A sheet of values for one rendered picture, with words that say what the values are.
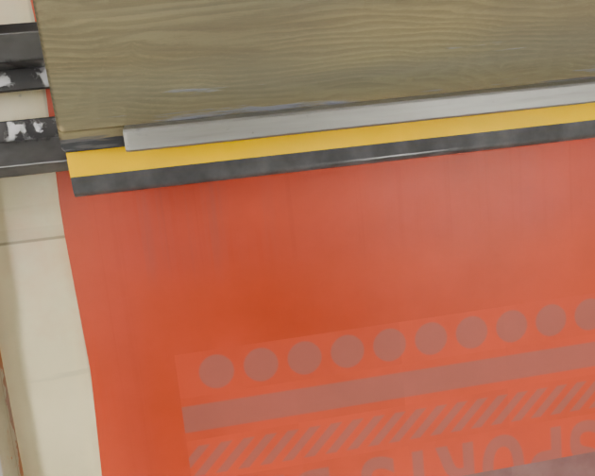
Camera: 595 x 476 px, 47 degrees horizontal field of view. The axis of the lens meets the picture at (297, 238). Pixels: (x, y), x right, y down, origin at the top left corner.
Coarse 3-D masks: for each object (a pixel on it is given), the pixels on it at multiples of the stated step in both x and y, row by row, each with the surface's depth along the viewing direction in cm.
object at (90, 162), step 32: (352, 128) 34; (384, 128) 35; (416, 128) 35; (448, 128) 35; (480, 128) 36; (96, 160) 33; (128, 160) 33; (160, 160) 33; (192, 160) 33; (224, 160) 34
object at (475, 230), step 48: (576, 144) 45; (432, 192) 44; (480, 192) 45; (528, 192) 45; (576, 192) 46; (432, 240) 45; (480, 240) 46; (528, 240) 46; (576, 240) 47; (432, 288) 46; (480, 288) 46; (528, 288) 47; (576, 288) 47
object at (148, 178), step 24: (384, 144) 35; (408, 144) 35; (432, 144) 35; (456, 144) 36; (480, 144) 36; (504, 144) 36; (528, 144) 37; (168, 168) 33; (192, 168) 34; (216, 168) 34; (240, 168) 34; (264, 168) 34; (288, 168) 34; (312, 168) 35; (96, 192) 33
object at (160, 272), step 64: (64, 192) 41; (128, 192) 41; (192, 192) 42; (256, 192) 43; (320, 192) 43; (384, 192) 44; (128, 256) 42; (192, 256) 43; (256, 256) 43; (320, 256) 44; (384, 256) 45; (128, 320) 43; (192, 320) 43; (256, 320) 44; (320, 320) 45; (384, 320) 45; (128, 384) 43; (128, 448) 44
